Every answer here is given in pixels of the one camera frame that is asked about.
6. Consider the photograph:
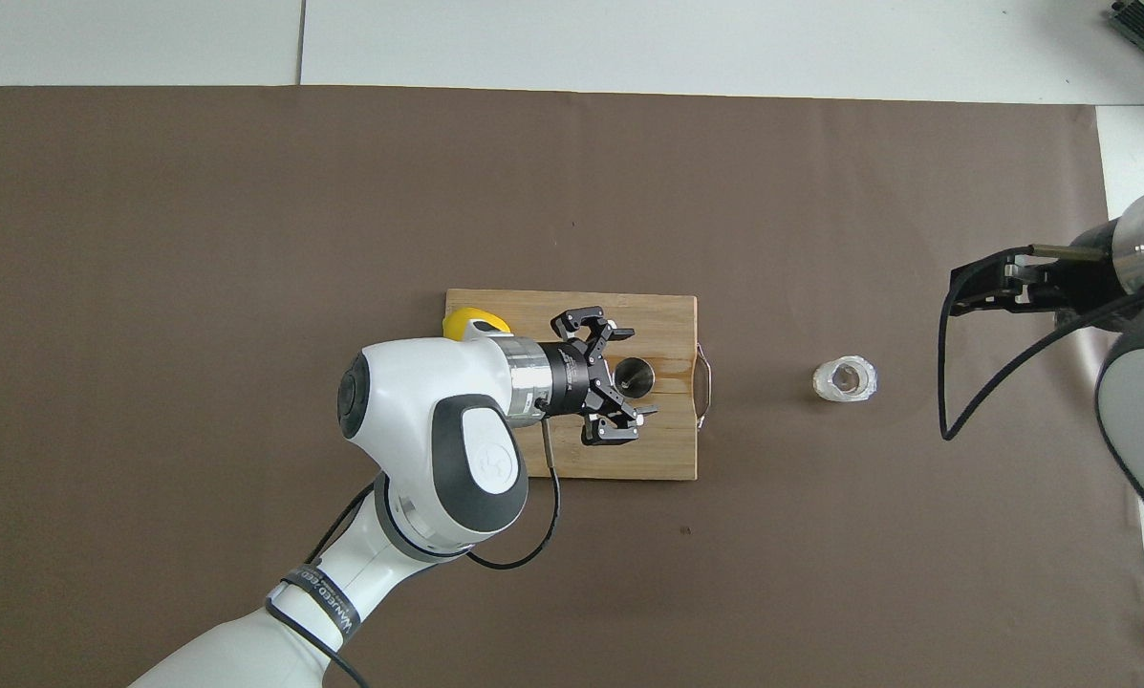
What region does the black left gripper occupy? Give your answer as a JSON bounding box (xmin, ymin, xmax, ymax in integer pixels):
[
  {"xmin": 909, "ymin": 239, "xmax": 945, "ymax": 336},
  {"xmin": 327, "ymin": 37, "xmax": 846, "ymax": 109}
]
[{"xmin": 545, "ymin": 306, "xmax": 658, "ymax": 447}]

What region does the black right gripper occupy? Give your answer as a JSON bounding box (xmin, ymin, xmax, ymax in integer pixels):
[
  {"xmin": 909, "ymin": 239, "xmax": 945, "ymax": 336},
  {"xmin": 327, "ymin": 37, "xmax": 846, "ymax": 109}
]
[{"xmin": 950, "ymin": 220, "xmax": 1125, "ymax": 331}]

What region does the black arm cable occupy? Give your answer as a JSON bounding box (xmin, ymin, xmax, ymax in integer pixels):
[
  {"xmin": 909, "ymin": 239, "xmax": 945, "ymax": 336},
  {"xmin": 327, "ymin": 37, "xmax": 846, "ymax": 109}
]
[
  {"xmin": 938, "ymin": 247, "xmax": 1144, "ymax": 442},
  {"xmin": 266, "ymin": 420, "xmax": 563, "ymax": 688}
]

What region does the yellow lemon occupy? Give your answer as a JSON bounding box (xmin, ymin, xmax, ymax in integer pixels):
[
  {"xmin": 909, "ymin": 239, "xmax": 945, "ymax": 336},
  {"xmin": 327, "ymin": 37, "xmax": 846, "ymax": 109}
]
[{"xmin": 442, "ymin": 306, "xmax": 510, "ymax": 343}]

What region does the wooden cutting board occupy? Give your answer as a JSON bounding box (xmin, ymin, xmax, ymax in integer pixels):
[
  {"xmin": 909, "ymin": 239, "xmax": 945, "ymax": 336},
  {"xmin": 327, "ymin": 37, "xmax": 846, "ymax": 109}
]
[{"xmin": 437, "ymin": 289, "xmax": 715, "ymax": 482}]

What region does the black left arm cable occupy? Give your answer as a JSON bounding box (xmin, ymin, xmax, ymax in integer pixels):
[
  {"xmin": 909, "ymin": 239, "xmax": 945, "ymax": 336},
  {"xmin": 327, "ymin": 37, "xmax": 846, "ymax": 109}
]
[{"xmin": 266, "ymin": 420, "xmax": 563, "ymax": 688}]

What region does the steel double jigger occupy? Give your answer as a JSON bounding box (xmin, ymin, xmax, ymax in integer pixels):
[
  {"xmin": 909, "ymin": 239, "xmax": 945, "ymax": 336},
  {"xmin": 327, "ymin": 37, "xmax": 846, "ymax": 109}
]
[{"xmin": 613, "ymin": 356, "xmax": 657, "ymax": 399}]

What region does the brown paper table mat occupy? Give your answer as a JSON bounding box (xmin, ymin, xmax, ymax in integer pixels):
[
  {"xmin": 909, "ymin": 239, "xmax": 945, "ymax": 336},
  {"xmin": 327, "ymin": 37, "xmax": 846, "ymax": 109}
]
[{"xmin": 0, "ymin": 84, "xmax": 1144, "ymax": 688}]

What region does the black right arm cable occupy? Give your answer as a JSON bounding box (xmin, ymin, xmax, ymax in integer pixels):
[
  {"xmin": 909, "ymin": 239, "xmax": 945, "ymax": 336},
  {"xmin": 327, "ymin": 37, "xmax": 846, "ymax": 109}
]
[{"xmin": 938, "ymin": 247, "xmax": 1144, "ymax": 442}]

